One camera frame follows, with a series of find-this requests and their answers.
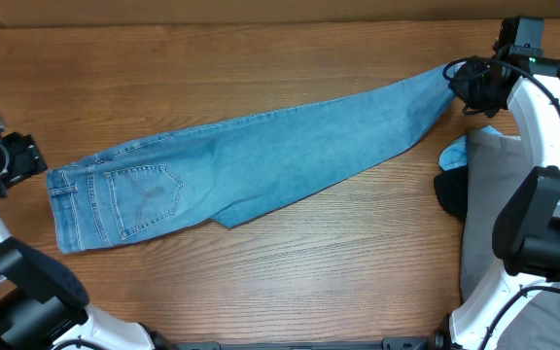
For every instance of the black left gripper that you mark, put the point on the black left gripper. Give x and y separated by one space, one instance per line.
30 160

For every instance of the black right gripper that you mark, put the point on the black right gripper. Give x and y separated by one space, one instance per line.
459 87

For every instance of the light blue denim jeans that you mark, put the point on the light blue denim jeans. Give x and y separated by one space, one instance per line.
234 171

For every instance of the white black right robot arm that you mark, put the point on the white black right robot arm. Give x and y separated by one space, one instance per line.
526 234

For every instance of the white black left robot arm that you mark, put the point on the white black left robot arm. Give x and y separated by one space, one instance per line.
43 305

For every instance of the light blue cloth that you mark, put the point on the light blue cloth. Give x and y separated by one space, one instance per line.
457 153

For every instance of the grey trousers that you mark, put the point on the grey trousers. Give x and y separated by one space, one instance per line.
496 168

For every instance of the black garment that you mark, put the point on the black garment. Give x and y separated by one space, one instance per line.
451 189

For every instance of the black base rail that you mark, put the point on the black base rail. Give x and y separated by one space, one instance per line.
387 343

